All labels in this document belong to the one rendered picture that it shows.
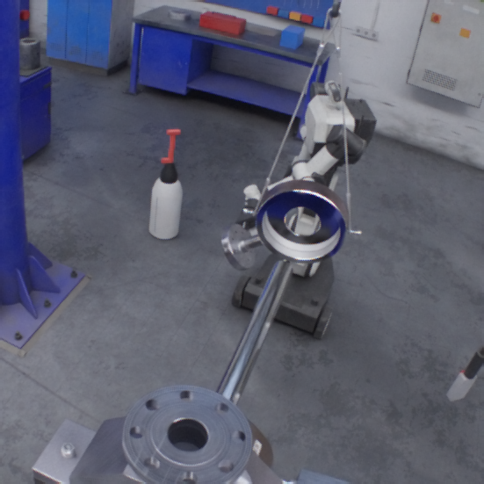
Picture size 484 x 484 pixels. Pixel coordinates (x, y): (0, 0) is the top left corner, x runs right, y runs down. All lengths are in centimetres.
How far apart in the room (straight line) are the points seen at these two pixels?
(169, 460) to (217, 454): 9
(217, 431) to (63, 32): 595
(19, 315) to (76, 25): 406
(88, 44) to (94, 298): 377
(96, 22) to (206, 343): 420
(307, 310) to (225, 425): 217
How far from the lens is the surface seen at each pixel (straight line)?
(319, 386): 314
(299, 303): 329
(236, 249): 237
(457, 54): 558
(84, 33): 653
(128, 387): 296
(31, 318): 327
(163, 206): 372
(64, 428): 149
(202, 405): 116
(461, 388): 205
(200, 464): 108
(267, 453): 140
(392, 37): 589
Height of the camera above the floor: 235
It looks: 36 degrees down
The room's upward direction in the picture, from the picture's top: 10 degrees clockwise
